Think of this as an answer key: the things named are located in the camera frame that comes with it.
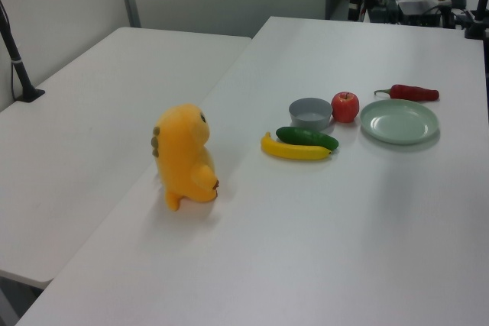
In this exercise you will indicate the red toy apple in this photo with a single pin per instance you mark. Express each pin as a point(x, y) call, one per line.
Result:
point(345, 108)

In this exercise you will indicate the yellow toy banana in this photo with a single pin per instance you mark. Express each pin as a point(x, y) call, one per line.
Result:
point(294, 150)

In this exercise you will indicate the green toy cucumber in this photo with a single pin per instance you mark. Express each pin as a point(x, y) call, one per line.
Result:
point(305, 136)

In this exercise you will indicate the orange plush dinosaur toy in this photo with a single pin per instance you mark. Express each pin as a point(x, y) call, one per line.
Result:
point(183, 150)

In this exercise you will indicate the grey round bowl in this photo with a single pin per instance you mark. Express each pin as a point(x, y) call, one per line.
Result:
point(309, 121)

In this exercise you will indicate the white side table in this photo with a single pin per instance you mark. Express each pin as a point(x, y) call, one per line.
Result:
point(95, 112)

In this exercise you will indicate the pale green round plate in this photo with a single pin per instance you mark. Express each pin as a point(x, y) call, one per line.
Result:
point(399, 123)

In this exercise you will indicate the red chili pepper toy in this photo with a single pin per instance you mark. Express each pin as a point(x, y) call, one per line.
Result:
point(414, 93)

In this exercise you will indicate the black pole with white band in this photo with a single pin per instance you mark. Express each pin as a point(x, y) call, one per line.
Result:
point(17, 70)

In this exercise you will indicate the black clamped camera pole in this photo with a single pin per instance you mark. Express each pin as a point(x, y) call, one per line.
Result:
point(475, 30)

